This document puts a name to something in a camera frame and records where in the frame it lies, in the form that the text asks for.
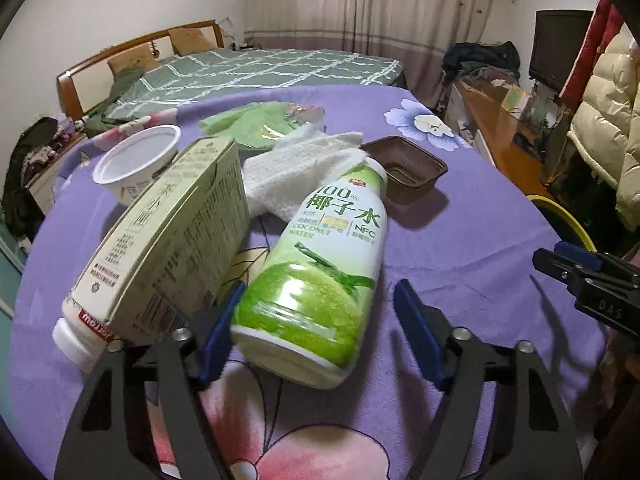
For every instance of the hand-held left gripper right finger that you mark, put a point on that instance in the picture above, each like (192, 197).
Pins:
(420, 345)

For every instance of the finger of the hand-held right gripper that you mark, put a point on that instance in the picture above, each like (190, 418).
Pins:
(555, 267)
(580, 255)

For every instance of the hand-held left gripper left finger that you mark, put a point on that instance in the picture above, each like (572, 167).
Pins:
(217, 345)

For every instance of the yellow rimmed trash bin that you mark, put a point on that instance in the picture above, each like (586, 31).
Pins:
(565, 225)

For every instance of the green labelled plastic bottle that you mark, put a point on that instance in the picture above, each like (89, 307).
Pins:
(310, 270)

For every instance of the beige carton box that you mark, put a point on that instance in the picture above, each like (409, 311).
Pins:
(170, 230)

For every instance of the brown plastic tray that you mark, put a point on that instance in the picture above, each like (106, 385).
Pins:
(415, 180)

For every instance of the white plastic cup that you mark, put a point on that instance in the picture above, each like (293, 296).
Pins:
(130, 160)

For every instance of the green plastic packet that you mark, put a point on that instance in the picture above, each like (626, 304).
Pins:
(250, 125)

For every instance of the brown handbag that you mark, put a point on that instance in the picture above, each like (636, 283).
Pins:
(557, 155)

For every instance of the purple floral blanket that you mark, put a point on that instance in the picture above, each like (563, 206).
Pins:
(450, 240)

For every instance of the white bottle red label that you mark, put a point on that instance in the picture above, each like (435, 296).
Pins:
(75, 342)

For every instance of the white down jacket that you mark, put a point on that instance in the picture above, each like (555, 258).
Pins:
(610, 110)

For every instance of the long wooden desk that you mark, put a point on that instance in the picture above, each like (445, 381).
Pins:
(495, 125)

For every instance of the green white box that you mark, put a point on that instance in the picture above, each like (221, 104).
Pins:
(515, 100)

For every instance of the white towel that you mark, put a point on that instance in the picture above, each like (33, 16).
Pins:
(295, 165)

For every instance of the black television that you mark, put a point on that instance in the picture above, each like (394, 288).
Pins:
(560, 45)

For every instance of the pile of clothes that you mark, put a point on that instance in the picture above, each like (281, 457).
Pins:
(475, 60)

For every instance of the white nightstand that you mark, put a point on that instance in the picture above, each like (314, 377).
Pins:
(50, 180)

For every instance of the red down jacket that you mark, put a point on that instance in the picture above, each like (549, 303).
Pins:
(602, 15)

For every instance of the dark jacket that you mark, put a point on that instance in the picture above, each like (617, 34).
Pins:
(25, 160)

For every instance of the green checked quilt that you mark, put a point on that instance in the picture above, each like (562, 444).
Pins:
(280, 67)

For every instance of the wooden bed headboard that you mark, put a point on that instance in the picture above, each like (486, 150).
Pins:
(70, 90)

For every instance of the tan pillow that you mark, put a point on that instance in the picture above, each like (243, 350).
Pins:
(132, 57)

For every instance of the pink striped curtain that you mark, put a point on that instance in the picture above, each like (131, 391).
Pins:
(375, 5)

